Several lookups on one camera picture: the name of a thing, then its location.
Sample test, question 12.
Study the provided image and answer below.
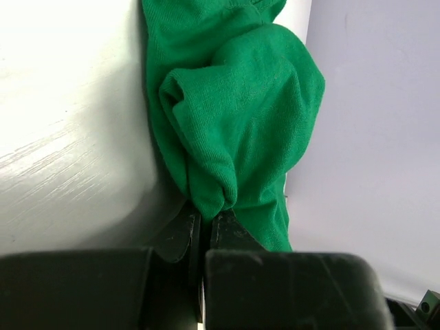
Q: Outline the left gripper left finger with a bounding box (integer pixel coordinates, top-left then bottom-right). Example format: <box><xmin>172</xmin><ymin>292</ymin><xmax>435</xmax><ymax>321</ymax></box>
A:
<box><xmin>144</xmin><ymin>202</ymin><xmax>203</xmax><ymax>329</ymax></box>

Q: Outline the green t shirt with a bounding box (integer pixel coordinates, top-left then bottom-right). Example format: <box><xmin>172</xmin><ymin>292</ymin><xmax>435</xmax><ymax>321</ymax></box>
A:
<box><xmin>142</xmin><ymin>1</ymin><xmax>325</xmax><ymax>252</ymax></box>

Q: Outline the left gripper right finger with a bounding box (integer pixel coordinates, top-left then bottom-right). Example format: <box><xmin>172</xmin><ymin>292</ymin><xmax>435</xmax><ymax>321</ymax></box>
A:
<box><xmin>210</xmin><ymin>210</ymin><xmax>266</xmax><ymax>251</ymax></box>

